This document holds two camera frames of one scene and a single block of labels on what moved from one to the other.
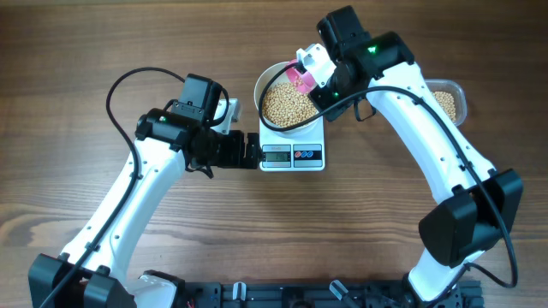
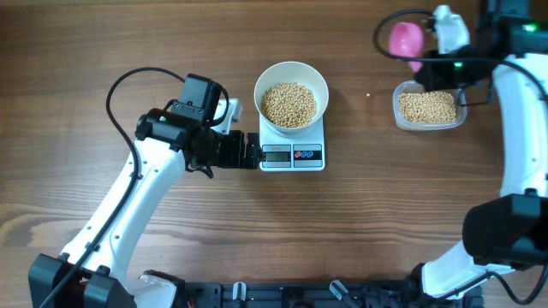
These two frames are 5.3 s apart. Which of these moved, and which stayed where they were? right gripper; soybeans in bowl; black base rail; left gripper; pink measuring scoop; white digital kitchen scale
Moved: pink measuring scoop; right gripper
Stayed: black base rail; white digital kitchen scale; soybeans in bowl; left gripper
